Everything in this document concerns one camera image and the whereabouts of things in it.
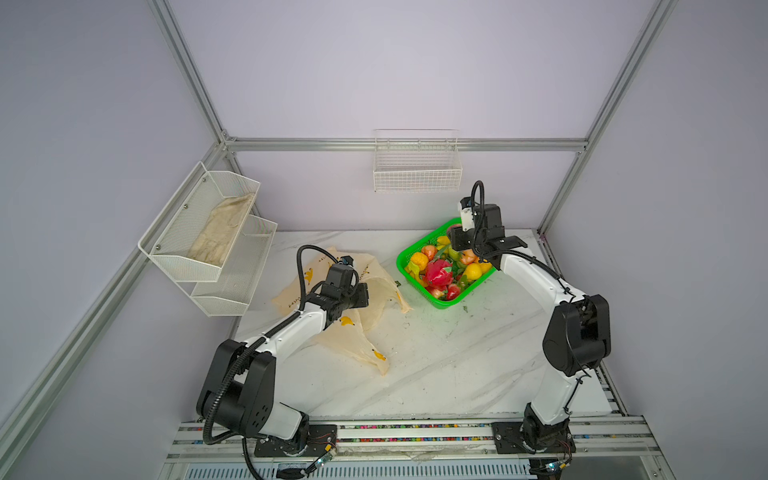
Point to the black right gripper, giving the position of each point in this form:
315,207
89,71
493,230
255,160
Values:
455,239

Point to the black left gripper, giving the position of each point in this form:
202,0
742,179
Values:
360,290

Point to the yellow fake lemon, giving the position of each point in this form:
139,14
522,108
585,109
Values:
473,272

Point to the cream banana print plastic bag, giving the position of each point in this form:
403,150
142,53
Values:
349,335

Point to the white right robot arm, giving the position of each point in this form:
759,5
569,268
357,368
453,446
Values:
577,337

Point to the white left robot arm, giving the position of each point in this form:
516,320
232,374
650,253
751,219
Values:
237,398

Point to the fake peach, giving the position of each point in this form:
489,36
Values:
429,251

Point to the pink fake dragon fruit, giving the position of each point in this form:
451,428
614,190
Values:
439,273

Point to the yellow fake orange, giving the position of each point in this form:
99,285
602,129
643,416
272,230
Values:
418,262

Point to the green plastic fruit basket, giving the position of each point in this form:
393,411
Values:
459,288

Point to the lower white mesh shelf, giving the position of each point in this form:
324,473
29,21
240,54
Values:
232,293

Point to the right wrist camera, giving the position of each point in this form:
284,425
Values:
467,215

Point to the white wire wall basket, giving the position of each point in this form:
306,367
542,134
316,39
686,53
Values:
416,161

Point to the white mesh wall shelf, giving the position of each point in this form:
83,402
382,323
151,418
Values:
167,242

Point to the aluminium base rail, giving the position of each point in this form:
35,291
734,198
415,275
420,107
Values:
612,447

